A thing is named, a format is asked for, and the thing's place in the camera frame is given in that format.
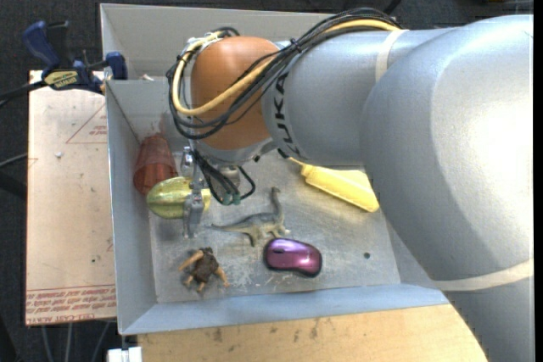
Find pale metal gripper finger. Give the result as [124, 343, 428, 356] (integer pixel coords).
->
[181, 145, 196, 179]
[182, 181, 206, 240]

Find yellow-green toy star fruit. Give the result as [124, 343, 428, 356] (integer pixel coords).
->
[145, 175, 212, 220]

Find clear orange plastic cup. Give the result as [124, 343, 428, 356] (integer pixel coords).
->
[132, 133, 179, 196]

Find brown toy figure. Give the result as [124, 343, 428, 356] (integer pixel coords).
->
[177, 246, 232, 295]

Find grey toy dinosaur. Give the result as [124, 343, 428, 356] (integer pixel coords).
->
[210, 187, 292, 248]

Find purple computer mouse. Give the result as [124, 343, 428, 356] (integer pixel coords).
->
[262, 237, 324, 279]

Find grey metal bin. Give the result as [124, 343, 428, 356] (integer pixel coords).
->
[99, 3, 451, 337]

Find yellow plastic brush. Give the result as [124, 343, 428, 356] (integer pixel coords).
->
[291, 158, 381, 214]

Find brown cardboard board, red print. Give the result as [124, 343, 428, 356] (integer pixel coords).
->
[25, 69, 118, 327]

